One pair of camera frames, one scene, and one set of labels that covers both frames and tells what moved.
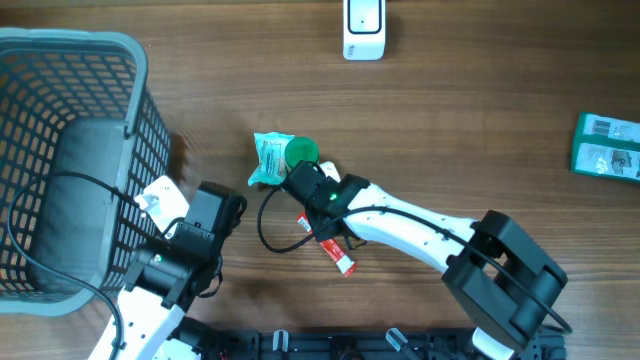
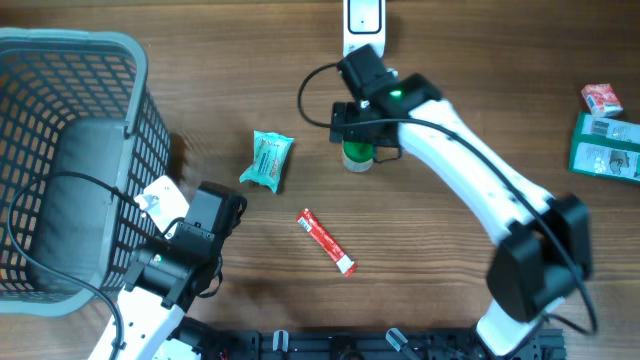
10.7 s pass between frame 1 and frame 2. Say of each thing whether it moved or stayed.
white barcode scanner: stayed
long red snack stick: stayed
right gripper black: moved
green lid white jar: moved
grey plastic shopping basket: stayed
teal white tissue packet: moved
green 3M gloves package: stayed
